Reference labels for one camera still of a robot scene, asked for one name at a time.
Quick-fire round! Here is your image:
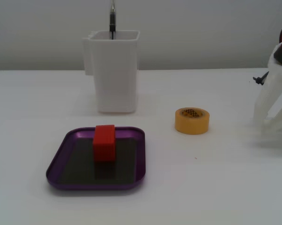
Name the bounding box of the black clear ballpoint pen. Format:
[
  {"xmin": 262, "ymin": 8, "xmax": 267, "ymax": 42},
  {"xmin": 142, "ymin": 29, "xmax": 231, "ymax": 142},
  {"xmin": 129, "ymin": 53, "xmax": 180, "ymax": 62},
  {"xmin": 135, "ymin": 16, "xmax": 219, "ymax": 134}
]
[{"xmin": 109, "ymin": 0, "xmax": 117, "ymax": 40}]

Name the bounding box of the yellow tape roll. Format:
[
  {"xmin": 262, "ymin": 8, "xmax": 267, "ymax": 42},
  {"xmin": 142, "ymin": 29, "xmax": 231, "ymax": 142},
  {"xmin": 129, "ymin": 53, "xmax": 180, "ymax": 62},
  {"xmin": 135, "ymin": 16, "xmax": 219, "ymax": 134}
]
[{"xmin": 174, "ymin": 107, "xmax": 211, "ymax": 135}]

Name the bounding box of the black zip tie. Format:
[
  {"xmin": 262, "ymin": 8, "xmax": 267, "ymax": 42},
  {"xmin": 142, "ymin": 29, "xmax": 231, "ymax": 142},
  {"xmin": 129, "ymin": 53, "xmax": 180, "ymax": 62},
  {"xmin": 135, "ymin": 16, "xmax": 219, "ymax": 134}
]
[{"xmin": 252, "ymin": 72, "xmax": 270, "ymax": 86}]

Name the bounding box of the white plastic container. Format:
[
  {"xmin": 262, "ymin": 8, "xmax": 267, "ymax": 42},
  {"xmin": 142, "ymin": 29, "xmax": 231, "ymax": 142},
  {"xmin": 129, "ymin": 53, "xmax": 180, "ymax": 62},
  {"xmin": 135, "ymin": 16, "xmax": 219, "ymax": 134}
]
[{"xmin": 82, "ymin": 30, "xmax": 141, "ymax": 115}]

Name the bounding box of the purple metal tray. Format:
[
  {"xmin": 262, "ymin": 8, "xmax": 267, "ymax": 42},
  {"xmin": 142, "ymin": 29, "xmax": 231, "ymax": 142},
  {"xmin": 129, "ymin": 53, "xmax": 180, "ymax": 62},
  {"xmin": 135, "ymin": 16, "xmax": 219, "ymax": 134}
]
[{"xmin": 46, "ymin": 126, "xmax": 146, "ymax": 190}]

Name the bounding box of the red cube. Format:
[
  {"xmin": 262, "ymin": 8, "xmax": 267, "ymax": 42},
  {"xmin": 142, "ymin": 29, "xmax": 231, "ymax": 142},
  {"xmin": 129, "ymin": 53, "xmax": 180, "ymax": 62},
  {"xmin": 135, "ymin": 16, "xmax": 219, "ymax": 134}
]
[{"xmin": 92, "ymin": 125, "xmax": 115, "ymax": 163}]

